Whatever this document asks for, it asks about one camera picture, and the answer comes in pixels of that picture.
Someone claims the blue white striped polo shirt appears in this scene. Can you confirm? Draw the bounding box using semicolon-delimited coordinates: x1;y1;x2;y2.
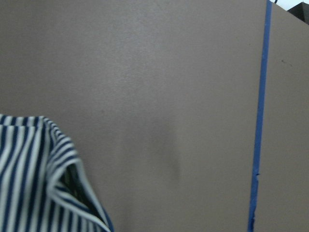
0;115;113;232

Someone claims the blue tape strip lengthwise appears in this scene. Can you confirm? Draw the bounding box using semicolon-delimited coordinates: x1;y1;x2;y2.
247;0;272;232

